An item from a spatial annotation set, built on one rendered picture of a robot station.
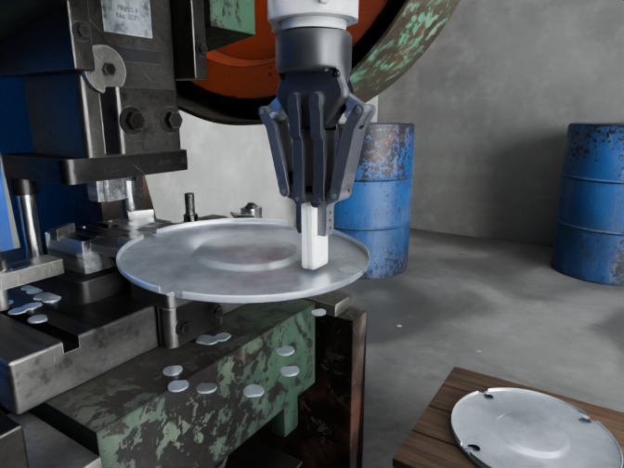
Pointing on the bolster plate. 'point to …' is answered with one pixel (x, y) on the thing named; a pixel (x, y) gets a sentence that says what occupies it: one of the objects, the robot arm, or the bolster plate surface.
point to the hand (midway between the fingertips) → (315, 234)
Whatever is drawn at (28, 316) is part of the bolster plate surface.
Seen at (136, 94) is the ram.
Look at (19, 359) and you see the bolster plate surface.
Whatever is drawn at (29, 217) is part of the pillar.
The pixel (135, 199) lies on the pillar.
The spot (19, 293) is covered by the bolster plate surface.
